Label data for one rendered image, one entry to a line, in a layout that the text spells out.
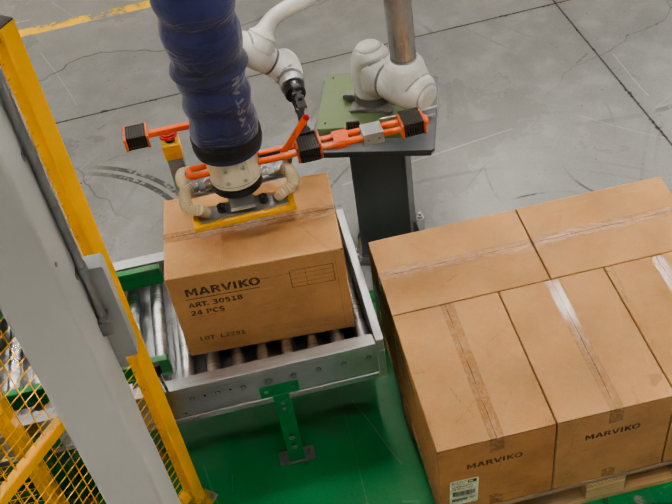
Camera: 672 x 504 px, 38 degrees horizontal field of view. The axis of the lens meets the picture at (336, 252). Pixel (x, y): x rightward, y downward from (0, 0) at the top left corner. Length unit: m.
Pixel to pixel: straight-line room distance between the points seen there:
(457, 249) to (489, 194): 1.07
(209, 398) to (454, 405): 0.85
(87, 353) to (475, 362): 1.64
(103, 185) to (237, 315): 2.03
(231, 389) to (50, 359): 1.41
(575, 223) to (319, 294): 1.08
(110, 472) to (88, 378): 0.35
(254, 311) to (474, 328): 0.77
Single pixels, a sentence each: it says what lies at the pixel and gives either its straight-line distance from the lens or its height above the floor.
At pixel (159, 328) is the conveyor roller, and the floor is 0.55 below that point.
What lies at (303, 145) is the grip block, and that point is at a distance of 3.15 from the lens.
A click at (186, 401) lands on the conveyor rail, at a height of 0.52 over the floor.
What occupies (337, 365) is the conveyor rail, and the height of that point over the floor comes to 0.52.
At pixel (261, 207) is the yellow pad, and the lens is 3.13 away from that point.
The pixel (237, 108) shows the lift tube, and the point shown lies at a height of 1.49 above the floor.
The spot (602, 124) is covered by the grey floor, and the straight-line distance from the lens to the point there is 5.17.
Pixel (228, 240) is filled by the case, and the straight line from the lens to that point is 3.29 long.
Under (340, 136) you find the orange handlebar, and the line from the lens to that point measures 3.16.
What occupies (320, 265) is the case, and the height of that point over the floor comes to 0.89.
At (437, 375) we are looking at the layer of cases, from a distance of 3.31.
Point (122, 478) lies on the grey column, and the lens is 2.43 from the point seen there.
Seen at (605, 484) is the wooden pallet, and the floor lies 0.09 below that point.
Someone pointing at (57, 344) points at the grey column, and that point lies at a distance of 2.05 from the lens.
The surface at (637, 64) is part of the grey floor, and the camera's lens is 5.62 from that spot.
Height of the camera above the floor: 3.18
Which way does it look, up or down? 45 degrees down
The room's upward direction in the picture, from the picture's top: 9 degrees counter-clockwise
